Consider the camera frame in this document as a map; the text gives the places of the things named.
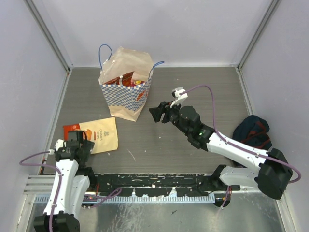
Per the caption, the cream red cassava chips bag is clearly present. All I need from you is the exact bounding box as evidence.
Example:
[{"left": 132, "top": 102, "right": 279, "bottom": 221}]
[{"left": 63, "top": 117, "right": 118, "bottom": 154}]

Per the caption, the colourful candy bag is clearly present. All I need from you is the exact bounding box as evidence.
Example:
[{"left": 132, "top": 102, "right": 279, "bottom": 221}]
[{"left": 129, "top": 79, "right": 145, "bottom": 87}]

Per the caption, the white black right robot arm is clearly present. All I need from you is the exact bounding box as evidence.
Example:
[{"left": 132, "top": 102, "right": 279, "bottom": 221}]
[{"left": 149, "top": 101, "right": 293, "bottom": 200}]

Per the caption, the red Doritos bag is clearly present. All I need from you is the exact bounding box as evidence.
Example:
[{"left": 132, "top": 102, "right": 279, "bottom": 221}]
[{"left": 104, "top": 72, "right": 134, "bottom": 87}]

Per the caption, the blue checkered paper bag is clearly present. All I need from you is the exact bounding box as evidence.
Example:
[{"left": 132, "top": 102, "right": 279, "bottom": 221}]
[{"left": 98, "top": 44, "right": 164, "bottom": 121}]

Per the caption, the right aluminium corner post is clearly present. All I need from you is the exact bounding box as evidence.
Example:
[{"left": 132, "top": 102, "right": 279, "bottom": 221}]
[{"left": 237, "top": 0, "right": 282, "bottom": 71}]

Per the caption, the left aluminium corner post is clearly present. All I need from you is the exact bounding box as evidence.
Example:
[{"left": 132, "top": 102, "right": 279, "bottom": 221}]
[{"left": 24, "top": 0, "right": 72, "bottom": 73}]

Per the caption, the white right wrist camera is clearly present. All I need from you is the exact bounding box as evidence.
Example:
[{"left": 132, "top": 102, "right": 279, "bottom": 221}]
[{"left": 170, "top": 87, "right": 188, "bottom": 108}]

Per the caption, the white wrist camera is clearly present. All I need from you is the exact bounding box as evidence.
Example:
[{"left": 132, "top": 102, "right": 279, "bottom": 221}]
[
  {"left": 170, "top": 87, "right": 188, "bottom": 108},
  {"left": 48, "top": 139, "right": 67, "bottom": 155}
]

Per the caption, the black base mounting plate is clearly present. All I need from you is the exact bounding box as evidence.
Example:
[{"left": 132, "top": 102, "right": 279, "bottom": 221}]
[{"left": 89, "top": 174, "right": 227, "bottom": 197}]

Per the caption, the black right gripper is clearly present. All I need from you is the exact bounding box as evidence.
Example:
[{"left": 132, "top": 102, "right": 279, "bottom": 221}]
[{"left": 149, "top": 99, "right": 190, "bottom": 136}]

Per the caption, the aluminium front rail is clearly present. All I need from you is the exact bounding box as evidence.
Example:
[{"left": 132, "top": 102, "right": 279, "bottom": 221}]
[{"left": 23, "top": 173, "right": 287, "bottom": 204}]

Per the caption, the dark blue red cloth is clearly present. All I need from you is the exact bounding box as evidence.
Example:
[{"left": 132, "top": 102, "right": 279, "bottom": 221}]
[{"left": 232, "top": 115, "right": 272, "bottom": 150}]

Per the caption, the aluminium corner post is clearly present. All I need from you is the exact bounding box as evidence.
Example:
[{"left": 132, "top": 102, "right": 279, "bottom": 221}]
[
  {"left": 24, "top": 0, "right": 72, "bottom": 73},
  {"left": 237, "top": 0, "right": 282, "bottom": 71}
]

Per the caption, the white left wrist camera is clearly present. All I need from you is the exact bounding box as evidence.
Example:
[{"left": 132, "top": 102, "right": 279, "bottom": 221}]
[{"left": 48, "top": 139, "right": 67, "bottom": 155}]

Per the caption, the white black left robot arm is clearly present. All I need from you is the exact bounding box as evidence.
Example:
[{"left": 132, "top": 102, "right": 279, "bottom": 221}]
[{"left": 33, "top": 130, "right": 97, "bottom": 232}]

